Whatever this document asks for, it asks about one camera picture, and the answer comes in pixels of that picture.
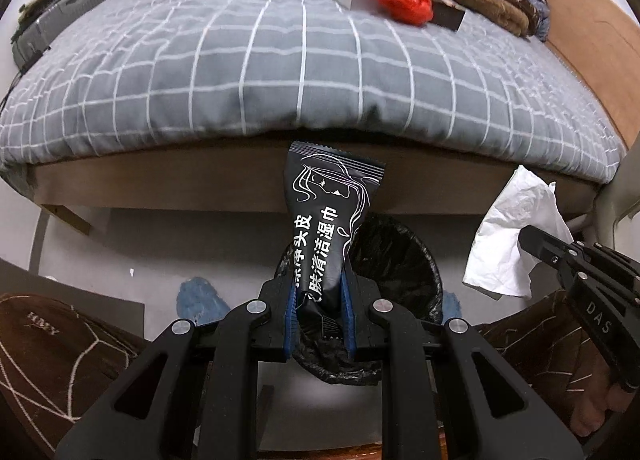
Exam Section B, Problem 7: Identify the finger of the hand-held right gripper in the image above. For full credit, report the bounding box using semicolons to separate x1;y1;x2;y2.
517;225;576;273

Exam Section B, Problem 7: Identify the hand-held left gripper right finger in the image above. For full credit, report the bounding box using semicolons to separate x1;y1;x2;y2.
340;273;586;460

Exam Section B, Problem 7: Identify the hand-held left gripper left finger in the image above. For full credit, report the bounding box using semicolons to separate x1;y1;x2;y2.
55;276;303;460

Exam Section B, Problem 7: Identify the white tissue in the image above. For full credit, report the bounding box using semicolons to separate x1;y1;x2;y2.
462;164;575;300

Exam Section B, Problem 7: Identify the black-lined trash bin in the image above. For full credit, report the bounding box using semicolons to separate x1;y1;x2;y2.
272;213;446;387

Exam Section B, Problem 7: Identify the black wet wipe packet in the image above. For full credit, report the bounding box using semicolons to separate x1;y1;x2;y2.
275;140;387;341

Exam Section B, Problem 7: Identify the person's right hand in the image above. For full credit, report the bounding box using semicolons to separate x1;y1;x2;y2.
572;371;625;446

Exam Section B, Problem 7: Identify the blue cloth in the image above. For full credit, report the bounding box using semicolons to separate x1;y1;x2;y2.
441;290;462;322
177;276;228;326

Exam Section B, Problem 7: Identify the beige furniture piece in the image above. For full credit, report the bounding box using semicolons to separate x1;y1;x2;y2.
595;133;640;253

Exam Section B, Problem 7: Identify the wooden headboard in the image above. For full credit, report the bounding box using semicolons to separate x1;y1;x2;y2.
535;0;640;151

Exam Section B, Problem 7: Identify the flat grey box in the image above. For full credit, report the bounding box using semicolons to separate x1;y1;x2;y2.
427;0;467;32

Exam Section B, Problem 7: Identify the grey checked blanket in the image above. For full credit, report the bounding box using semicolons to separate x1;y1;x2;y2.
0;0;628;186

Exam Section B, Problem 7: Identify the grey suitcase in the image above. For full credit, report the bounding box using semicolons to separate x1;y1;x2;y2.
10;0;113;68

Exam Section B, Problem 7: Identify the wooden bed frame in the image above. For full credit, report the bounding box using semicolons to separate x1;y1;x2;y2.
27;127;608;233

